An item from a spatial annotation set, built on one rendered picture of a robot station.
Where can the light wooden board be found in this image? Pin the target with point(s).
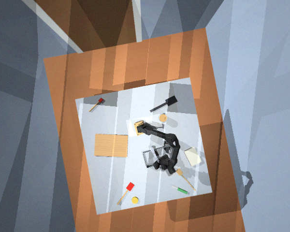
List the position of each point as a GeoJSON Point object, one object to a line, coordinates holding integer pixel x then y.
{"type": "Point", "coordinates": [111, 145]}

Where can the yellow flat disc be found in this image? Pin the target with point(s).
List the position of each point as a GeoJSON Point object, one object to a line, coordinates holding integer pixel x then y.
{"type": "Point", "coordinates": [135, 200]}

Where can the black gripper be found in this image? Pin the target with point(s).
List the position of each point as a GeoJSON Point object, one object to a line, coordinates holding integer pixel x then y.
{"type": "Point", "coordinates": [157, 165]}

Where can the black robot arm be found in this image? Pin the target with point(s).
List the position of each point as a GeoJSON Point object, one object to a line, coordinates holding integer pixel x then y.
{"type": "Point", "coordinates": [170, 138]}

